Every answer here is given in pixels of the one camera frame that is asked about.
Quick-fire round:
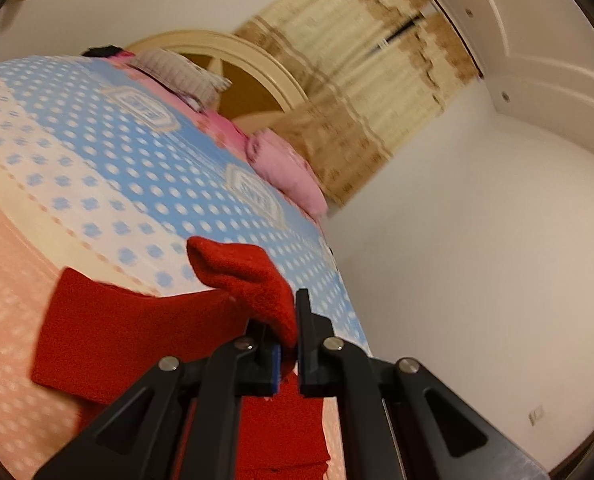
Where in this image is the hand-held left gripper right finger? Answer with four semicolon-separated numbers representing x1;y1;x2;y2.
295;288;550;480

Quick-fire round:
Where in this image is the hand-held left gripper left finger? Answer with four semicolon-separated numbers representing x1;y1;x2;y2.
32;317;284;480

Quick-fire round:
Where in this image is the red knitted sweater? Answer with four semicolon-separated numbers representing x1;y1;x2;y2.
31;236;332;480

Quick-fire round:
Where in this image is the bed with dotted sheet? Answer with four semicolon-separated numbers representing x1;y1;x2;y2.
0;54;372;480

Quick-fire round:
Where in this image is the beige floral curtain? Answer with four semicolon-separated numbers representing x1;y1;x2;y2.
234;0;480;206

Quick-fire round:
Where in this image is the cream wooden headboard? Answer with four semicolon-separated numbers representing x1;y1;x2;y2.
127;30;310;133

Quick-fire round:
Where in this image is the striped pillow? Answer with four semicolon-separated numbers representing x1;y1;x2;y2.
129;49;232;111

